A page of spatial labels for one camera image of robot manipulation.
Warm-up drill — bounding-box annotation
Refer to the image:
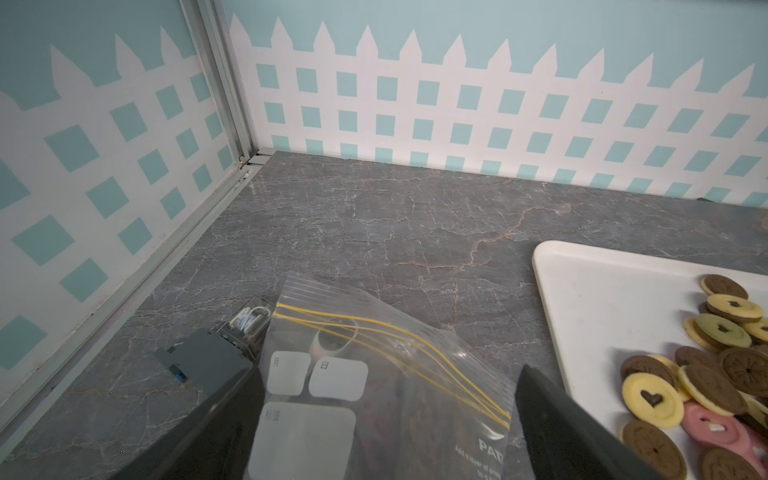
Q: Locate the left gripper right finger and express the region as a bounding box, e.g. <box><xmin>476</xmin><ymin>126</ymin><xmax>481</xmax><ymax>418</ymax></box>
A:
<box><xmin>515</xmin><ymin>365</ymin><xmax>660</xmax><ymax>479</ymax></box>

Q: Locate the ziploc bag with yellow chick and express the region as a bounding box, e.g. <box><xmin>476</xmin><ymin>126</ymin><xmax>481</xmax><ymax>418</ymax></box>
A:
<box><xmin>245</xmin><ymin>273</ymin><xmax>514</xmax><ymax>479</ymax></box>

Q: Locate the white plastic tray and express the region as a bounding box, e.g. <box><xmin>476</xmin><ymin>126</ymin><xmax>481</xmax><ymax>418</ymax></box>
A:
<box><xmin>533</xmin><ymin>241</ymin><xmax>767</xmax><ymax>470</ymax></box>

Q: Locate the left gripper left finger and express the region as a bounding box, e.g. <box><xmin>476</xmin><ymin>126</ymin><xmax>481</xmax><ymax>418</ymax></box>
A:
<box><xmin>113</xmin><ymin>367</ymin><xmax>265</xmax><ymax>479</ymax></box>

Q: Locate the pile of round cookies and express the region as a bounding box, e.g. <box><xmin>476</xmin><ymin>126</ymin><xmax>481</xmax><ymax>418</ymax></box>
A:
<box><xmin>619</xmin><ymin>273</ymin><xmax>767</xmax><ymax>479</ymax></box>

